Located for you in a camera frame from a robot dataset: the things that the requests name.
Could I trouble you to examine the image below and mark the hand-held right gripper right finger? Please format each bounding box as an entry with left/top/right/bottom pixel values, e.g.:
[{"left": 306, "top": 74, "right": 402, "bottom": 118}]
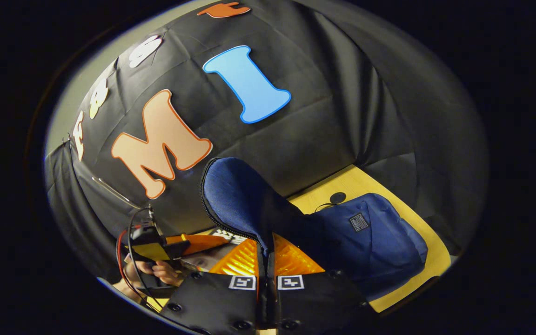
[{"left": 268, "top": 233, "right": 380, "bottom": 335}]

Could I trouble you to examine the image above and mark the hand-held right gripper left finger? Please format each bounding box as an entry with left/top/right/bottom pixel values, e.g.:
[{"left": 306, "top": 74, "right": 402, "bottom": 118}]
[{"left": 161, "top": 237, "right": 268, "bottom": 335}]

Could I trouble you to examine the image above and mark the dark book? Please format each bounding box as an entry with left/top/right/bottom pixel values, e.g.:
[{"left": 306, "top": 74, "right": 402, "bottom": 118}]
[{"left": 180, "top": 228, "right": 250, "bottom": 275}]

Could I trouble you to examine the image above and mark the blue schoolbag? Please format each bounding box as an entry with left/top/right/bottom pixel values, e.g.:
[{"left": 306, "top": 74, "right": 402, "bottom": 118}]
[{"left": 201, "top": 157, "right": 429, "bottom": 303}]

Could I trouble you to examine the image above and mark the black backdrop cloth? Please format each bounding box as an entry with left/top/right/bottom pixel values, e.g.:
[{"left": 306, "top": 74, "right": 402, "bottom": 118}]
[{"left": 45, "top": 0, "right": 489, "bottom": 280}]

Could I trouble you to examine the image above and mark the red cable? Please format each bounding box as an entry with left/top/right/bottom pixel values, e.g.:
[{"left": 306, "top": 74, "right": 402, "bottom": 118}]
[{"left": 117, "top": 228, "right": 134, "bottom": 291}]

